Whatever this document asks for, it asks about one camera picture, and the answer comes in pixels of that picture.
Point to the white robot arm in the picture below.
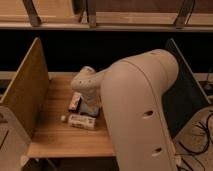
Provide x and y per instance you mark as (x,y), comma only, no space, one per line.
(131,91)

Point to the blue sponge block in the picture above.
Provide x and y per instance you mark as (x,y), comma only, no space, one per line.
(90,110)

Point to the small white brown box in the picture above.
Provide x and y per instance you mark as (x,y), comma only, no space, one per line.
(75,102)

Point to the white tube with cap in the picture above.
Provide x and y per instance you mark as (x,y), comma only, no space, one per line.
(79,121)

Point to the right dark side panel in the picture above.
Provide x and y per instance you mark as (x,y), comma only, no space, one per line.
(185,98)

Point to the left wooden side panel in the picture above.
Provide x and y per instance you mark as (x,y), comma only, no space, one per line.
(24,96)

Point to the upper wooden shelf frame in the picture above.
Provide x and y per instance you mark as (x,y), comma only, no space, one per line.
(108,15)

